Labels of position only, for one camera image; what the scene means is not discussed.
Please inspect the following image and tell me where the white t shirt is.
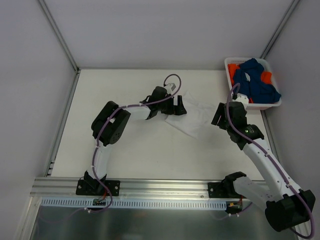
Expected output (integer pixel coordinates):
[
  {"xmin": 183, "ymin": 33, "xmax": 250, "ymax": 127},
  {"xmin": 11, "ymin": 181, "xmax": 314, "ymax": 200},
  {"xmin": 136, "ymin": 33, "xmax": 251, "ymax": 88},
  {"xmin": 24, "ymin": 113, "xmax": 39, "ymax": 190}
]
[{"xmin": 165, "ymin": 91, "xmax": 217, "ymax": 141}]

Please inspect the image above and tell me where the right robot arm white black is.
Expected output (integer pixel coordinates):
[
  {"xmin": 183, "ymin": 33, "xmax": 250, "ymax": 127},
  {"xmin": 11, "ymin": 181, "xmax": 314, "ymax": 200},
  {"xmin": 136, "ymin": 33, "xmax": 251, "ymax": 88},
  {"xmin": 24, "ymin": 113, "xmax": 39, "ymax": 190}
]
[{"xmin": 211, "ymin": 101, "xmax": 316, "ymax": 239}]

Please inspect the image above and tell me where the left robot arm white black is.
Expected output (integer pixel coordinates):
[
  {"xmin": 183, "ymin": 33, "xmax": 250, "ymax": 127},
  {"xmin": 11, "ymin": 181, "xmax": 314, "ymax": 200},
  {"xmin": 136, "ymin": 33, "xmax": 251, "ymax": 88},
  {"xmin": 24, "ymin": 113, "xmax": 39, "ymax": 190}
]
[{"xmin": 83, "ymin": 83, "xmax": 187, "ymax": 195}]

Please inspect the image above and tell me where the blue t shirt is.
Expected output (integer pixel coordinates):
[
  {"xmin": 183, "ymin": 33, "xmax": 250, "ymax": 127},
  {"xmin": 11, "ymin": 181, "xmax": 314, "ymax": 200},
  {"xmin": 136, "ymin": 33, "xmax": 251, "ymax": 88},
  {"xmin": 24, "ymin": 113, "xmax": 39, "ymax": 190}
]
[{"xmin": 232, "ymin": 57, "xmax": 282, "ymax": 104}]

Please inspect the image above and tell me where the orange t shirt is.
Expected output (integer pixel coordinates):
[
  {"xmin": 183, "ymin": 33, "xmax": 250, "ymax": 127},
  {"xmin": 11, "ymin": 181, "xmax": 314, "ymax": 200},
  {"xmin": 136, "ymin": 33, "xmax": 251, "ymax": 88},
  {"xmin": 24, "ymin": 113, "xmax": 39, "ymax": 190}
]
[{"xmin": 227, "ymin": 63, "xmax": 273, "ymax": 104}]

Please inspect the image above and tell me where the white plastic laundry basket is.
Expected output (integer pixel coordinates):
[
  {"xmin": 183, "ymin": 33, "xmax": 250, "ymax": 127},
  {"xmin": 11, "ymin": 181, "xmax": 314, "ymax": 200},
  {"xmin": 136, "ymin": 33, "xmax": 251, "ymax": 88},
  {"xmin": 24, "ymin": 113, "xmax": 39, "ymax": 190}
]
[{"xmin": 224, "ymin": 57, "xmax": 282, "ymax": 110}]

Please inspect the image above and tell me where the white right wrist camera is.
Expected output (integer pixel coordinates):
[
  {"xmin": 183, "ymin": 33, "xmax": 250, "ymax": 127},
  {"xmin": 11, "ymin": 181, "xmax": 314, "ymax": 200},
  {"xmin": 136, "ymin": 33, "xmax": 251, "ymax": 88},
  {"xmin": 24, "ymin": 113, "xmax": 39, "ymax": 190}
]
[{"xmin": 231, "ymin": 93, "xmax": 249, "ymax": 106}]

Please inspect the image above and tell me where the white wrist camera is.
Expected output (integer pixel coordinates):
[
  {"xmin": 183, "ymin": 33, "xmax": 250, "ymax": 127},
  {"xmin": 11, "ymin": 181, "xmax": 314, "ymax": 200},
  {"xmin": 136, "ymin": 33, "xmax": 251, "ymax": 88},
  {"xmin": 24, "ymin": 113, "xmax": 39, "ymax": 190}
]
[
  {"xmin": 164, "ymin": 83, "xmax": 176, "ymax": 92},
  {"xmin": 231, "ymin": 93, "xmax": 249, "ymax": 106}
]

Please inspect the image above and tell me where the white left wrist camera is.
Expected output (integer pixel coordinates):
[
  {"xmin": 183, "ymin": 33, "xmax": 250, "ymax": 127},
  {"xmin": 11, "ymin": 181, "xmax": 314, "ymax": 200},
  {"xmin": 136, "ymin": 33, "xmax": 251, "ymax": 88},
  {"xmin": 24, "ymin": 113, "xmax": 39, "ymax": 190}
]
[{"xmin": 164, "ymin": 83, "xmax": 176, "ymax": 92}]

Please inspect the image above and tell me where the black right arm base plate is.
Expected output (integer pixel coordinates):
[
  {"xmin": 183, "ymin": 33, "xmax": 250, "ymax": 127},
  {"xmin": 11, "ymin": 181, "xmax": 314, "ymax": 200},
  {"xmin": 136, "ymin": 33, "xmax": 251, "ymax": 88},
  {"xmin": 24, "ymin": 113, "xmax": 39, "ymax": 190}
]
[{"xmin": 207, "ymin": 181, "xmax": 246, "ymax": 199}]

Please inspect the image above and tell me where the aluminium frame post left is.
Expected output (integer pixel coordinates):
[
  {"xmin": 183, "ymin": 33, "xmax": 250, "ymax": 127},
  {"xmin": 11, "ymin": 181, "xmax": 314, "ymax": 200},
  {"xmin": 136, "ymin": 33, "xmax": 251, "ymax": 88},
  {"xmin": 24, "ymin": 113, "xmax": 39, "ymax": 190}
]
[{"xmin": 36, "ymin": 0, "xmax": 80, "ymax": 73}]

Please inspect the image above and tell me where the aluminium frame post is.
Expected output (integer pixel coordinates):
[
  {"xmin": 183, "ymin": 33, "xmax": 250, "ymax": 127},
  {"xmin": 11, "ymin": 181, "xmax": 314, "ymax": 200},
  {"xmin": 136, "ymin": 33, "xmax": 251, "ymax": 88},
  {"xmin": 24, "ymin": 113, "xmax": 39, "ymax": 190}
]
[
  {"xmin": 260, "ymin": 0, "xmax": 301, "ymax": 59},
  {"xmin": 36, "ymin": 0, "xmax": 80, "ymax": 73}
]

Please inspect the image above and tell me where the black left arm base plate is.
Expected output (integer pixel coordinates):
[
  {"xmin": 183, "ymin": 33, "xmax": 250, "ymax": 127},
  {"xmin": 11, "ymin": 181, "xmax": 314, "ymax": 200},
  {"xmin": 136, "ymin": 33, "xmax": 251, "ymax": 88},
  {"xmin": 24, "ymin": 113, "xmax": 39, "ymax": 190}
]
[{"xmin": 75, "ymin": 178, "xmax": 121, "ymax": 197}]

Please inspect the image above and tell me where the aluminium frame post right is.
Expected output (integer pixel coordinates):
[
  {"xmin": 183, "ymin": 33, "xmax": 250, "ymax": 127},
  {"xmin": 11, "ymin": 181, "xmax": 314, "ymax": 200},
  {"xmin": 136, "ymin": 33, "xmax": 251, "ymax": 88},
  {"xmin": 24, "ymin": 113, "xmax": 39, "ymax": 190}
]
[{"xmin": 260, "ymin": 0, "xmax": 301, "ymax": 59}]

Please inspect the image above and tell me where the aluminium mounting rail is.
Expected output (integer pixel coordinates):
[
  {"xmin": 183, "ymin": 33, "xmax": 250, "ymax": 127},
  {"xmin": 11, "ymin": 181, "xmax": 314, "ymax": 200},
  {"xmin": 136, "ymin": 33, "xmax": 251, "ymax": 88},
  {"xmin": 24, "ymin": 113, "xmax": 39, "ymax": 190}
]
[{"xmin": 30, "ymin": 177, "xmax": 220, "ymax": 201}]

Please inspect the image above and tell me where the white slotted cable duct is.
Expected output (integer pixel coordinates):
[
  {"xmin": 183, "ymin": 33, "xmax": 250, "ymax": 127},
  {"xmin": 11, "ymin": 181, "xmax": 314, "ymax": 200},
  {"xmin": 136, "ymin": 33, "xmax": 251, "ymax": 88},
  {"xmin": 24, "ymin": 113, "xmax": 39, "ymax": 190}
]
[{"xmin": 41, "ymin": 197, "xmax": 227, "ymax": 211}]

